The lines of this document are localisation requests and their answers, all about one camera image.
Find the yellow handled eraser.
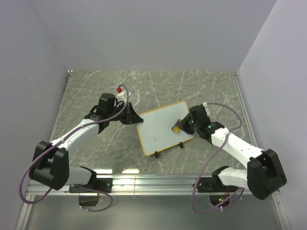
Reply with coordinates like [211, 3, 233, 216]
[172, 119, 182, 133]

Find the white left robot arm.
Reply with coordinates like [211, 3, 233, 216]
[29, 91, 143, 193]

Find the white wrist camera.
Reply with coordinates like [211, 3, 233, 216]
[202, 102, 210, 116]
[116, 87, 131, 103]

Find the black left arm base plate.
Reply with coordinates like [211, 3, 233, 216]
[69, 178, 113, 193]

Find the aluminium side rail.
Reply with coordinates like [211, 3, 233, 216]
[231, 71, 258, 147]

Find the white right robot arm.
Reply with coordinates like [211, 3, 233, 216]
[172, 102, 287, 200]

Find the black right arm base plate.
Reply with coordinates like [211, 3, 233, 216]
[196, 177, 217, 193]

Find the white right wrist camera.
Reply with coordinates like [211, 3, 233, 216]
[202, 102, 210, 116]

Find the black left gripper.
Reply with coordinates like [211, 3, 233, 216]
[108, 103, 142, 126]

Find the yellow framed whiteboard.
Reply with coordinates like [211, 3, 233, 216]
[136, 101, 194, 156]

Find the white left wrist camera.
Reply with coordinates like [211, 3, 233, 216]
[116, 87, 131, 103]

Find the aluminium mounting rail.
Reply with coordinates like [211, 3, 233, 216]
[25, 174, 237, 198]

